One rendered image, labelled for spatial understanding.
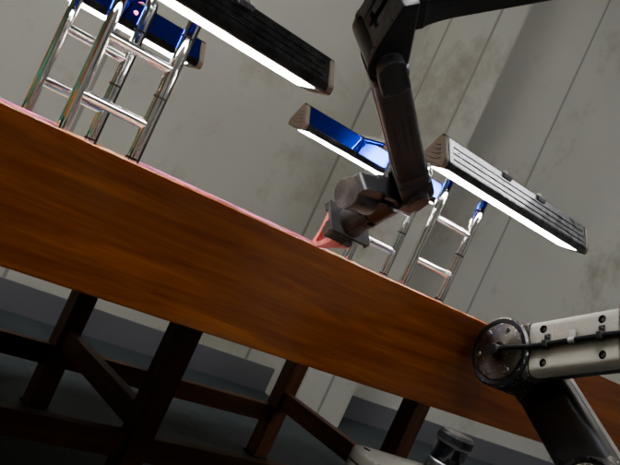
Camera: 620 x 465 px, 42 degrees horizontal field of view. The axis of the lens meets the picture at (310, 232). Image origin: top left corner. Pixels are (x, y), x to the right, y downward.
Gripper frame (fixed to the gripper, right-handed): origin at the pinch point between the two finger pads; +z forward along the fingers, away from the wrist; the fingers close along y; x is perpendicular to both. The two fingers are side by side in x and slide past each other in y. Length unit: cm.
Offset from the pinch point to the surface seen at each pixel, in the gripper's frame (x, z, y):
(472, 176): -25.7, -13.9, -38.6
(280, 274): 19.8, -12.5, 21.5
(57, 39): -45, 26, 45
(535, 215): -26, -14, -64
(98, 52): -28, 9, 45
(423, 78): -184, 70, -155
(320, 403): -53, 164, -167
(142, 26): -53, 19, 30
